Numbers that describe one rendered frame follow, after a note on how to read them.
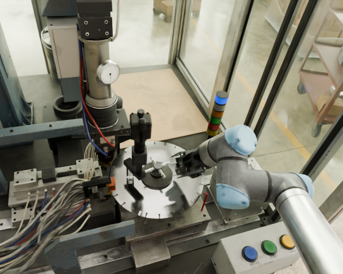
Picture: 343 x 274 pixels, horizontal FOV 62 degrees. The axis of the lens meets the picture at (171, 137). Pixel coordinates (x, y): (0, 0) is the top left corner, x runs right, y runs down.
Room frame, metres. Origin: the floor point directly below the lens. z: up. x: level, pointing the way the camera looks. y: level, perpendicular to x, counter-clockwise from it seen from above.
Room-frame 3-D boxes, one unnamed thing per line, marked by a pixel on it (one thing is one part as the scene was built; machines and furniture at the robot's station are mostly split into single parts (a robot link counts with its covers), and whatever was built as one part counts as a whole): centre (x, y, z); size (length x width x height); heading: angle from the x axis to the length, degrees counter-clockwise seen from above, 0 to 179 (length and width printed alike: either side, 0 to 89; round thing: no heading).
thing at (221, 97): (0.85, -0.16, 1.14); 0.05 x 0.04 x 0.03; 24
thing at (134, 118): (0.55, 0.09, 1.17); 0.06 x 0.05 x 0.20; 105
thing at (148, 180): (0.61, 0.03, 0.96); 0.11 x 0.11 x 0.03
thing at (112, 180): (0.53, 0.21, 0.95); 0.10 x 0.03 x 0.07; 114
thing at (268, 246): (0.43, -0.36, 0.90); 0.04 x 0.04 x 0.02
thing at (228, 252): (0.44, -0.35, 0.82); 0.28 x 0.11 x 0.15; 114
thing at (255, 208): (0.69, -0.30, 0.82); 0.18 x 0.18 x 0.15; 24
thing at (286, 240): (0.46, -0.42, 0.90); 0.04 x 0.04 x 0.02
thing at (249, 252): (0.40, -0.29, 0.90); 0.04 x 0.04 x 0.02
